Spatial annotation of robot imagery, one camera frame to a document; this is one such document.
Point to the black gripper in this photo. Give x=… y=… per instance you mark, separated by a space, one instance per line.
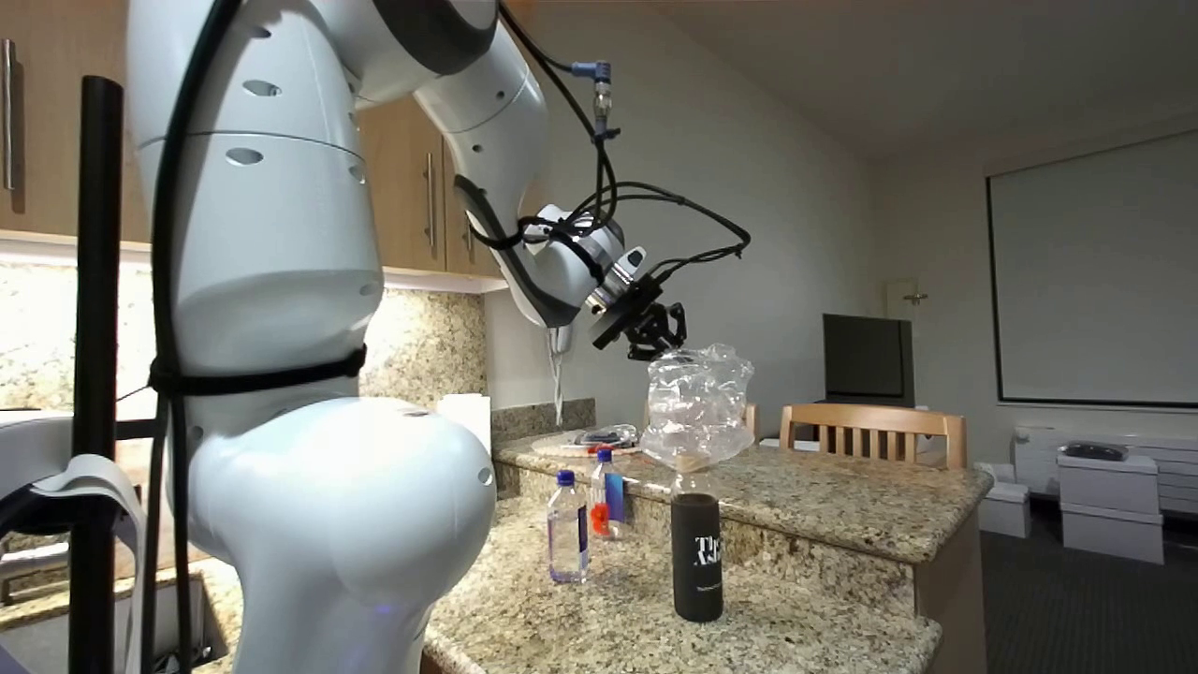
x=654 y=332

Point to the clear plastic bag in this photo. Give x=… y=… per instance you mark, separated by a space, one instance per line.
x=697 y=411

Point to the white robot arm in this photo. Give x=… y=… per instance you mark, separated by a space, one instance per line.
x=342 y=513

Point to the right Fiji water bottle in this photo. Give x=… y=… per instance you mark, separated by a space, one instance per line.
x=612 y=502

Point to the fiji water bottle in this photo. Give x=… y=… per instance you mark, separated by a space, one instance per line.
x=568 y=532
x=612 y=502

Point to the black bottle with wooden cap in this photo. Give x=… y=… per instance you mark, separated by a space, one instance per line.
x=697 y=556

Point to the left Fiji water bottle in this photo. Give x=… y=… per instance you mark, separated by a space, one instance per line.
x=568 y=532

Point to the black television screen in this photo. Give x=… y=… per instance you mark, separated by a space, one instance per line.
x=867 y=360

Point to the wooden chair back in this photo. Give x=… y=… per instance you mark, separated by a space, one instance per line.
x=877 y=432

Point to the white projector screen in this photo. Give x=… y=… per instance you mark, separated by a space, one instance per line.
x=1096 y=275

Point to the white printer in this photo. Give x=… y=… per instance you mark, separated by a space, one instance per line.
x=1112 y=491

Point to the black vertical pole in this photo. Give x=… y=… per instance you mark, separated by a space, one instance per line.
x=97 y=368

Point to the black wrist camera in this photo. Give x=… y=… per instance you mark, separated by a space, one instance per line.
x=622 y=309

